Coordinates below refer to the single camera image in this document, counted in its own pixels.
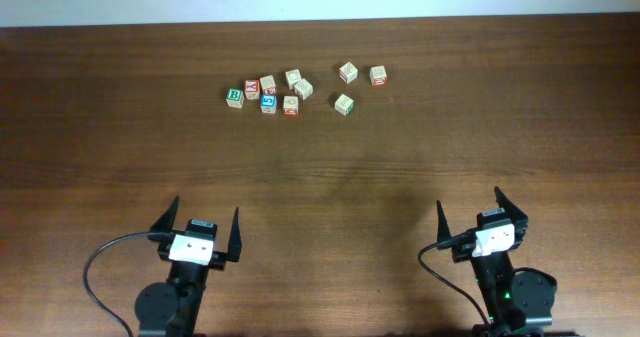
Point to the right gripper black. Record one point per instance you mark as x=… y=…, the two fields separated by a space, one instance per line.
x=516 y=217

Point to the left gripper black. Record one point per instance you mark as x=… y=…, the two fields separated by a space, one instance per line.
x=218 y=260

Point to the green B wooden block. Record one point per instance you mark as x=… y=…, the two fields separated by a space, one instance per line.
x=235 y=98

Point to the blue 5 wooden block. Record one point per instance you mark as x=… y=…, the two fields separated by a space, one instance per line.
x=268 y=104

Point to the red X wooden block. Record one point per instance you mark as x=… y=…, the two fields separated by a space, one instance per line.
x=252 y=89

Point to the red lightbulb wooden block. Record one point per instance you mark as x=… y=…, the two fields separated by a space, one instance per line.
x=291 y=105

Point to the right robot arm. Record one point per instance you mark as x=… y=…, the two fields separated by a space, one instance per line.
x=518 y=300

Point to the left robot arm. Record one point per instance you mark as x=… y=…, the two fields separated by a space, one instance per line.
x=171 y=308

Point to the red-sided wooden block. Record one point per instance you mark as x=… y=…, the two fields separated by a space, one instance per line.
x=268 y=85

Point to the tilted wooden block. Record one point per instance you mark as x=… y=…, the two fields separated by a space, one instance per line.
x=304 y=89

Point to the red U wooden block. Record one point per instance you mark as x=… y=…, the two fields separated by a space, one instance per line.
x=378 y=76

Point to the green-sided wooden block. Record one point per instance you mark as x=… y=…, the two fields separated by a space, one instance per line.
x=344 y=104

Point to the plain top wooden block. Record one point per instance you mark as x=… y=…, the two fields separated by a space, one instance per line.
x=292 y=78

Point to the red striped wooden block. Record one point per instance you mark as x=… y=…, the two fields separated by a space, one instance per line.
x=348 y=72

